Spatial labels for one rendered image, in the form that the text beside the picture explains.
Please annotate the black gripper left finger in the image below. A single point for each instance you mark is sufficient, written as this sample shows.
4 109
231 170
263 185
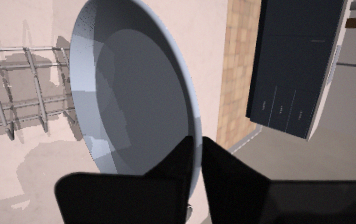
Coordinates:
130 199

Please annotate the grey round plate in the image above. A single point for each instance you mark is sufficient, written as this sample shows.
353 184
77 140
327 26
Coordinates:
131 88

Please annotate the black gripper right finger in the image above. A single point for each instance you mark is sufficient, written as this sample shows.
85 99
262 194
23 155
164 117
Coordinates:
238 194

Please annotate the silver wire dish rack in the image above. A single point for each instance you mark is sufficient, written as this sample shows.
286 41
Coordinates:
32 65

